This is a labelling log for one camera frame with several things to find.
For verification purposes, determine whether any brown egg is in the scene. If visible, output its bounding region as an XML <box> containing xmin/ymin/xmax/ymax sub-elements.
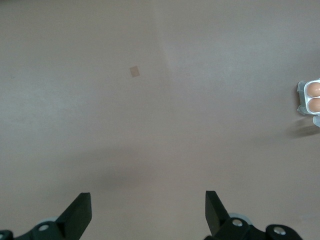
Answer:
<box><xmin>306</xmin><ymin>82</ymin><xmax>320</xmax><ymax>98</ymax></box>
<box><xmin>308</xmin><ymin>97</ymin><xmax>320</xmax><ymax>112</ymax></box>

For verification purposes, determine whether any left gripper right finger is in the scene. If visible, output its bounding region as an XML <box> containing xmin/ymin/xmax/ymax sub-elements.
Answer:
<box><xmin>204</xmin><ymin>190</ymin><xmax>251</xmax><ymax>240</ymax></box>

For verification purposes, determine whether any brown square tape patch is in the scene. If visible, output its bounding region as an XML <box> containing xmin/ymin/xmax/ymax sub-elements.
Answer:
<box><xmin>129</xmin><ymin>65</ymin><xmax>141</xmax><ymax>78</ymax></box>

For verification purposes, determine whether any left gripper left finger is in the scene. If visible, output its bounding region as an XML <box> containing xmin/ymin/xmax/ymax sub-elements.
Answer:
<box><xmin>14</xmin><ymin>192</ymin><xmax>92</xmax><ymax>240</ymax></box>

